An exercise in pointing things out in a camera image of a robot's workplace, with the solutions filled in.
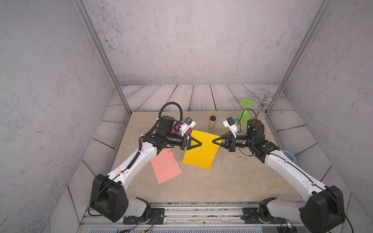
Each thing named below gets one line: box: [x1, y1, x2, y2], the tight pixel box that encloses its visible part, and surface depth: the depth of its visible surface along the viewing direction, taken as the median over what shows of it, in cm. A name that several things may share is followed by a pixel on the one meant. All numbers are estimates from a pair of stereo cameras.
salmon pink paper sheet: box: [150, 148, 183, 185], surface depth 94 cm
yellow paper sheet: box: [182, 130, 223, 170], surface depth 71 cm
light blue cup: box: [281, 150, 296, 163], surface depth 89 cm
